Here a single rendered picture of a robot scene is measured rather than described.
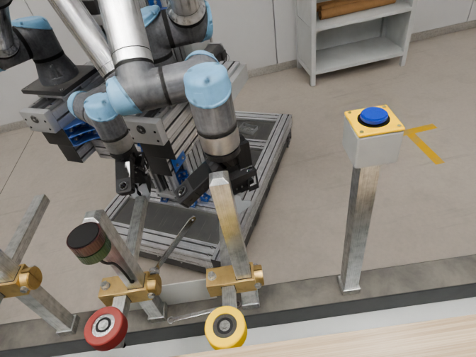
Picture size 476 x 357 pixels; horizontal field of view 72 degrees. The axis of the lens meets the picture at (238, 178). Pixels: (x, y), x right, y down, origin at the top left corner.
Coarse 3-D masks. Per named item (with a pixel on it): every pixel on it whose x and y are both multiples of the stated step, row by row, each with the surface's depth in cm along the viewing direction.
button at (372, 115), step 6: (366, 108) 52; (372, 108) 52; (378, 108) 51; (366, 114) 51; (372, 114) 51; (378, 114) 50; (384, 114) 50; (366, 120) 50; (372, 120) 50; (378, 120) 50; (384, 120) 50
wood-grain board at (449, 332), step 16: (432, 320) 59; (448, 320) 58; (464, 320) 58; (320, 336) 59; (336, 336) 59; (352, 336) 59; (368, 336) 58; (384, 336) 58; (400, 336) 58; (416, 336) 57; (432, 336) 57; (448, 336) 56; (464, 336) 56; (208, 352) 60; (224, 352) 60; (240, 352) 60; (256, 352) 59; (272, 352) 59; (288, 352) 58; (304, 352) 58; (320, 352) 58; (336, 352) 57; (352, 352) 57; (368, 352) 56; (384, 352) 56; (400, 352) 56; (416, 352) 55; (432, 352) 55; (448, 352) 55; (464, 352) 54
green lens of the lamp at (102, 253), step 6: (108, 240) 61; (102, 246) 58; (108, 246) 60; (96, 252) 58; (102, 252) 58; (108, 252) 60; (78, 258) 58; (84, 258) 57; (90, 258) 57; (96, 258) 58; (102, 258) 59; (90, 264) 59
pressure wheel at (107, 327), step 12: (96, 312) 69; (108, 312) 69; (120, 312) 68; (96, 324) 67; (108, 324) 67; (120, 324) 66; (84, 336) 66; (96, 336) 65; (108, 336) 65; (120, 336) 66; (96, 348) 66; (108, 348) 66
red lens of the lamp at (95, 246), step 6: (90, 222) 60; (102, 234) 58; (96, 240) 57; (102, 240) 58; (84, 246) 56; (90, 246) 56; (96, 246) 57; (78, 252) 56; (84, 252) 56; (90, 252) 57
